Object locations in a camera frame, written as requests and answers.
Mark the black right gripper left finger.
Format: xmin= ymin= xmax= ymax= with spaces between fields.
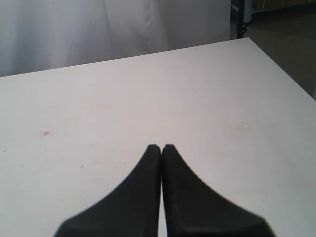
xmin=55 ymin=145 xmax=161 ymax=237

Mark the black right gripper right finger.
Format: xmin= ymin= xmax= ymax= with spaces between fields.
xmin=162 ymin=144 xmax=275 ymax=237

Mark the black backdrop stand pole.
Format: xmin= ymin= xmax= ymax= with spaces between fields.
xmin=237 ymin=0 xmax=247 ymax=39

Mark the white backdrop curtain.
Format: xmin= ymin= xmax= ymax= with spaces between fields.
xmin=0 ymin=0 xmax=231 ymax=76

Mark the metal storage shelf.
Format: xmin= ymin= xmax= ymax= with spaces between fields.
xmin=231 ymin=0 xmax=316 ymax=25

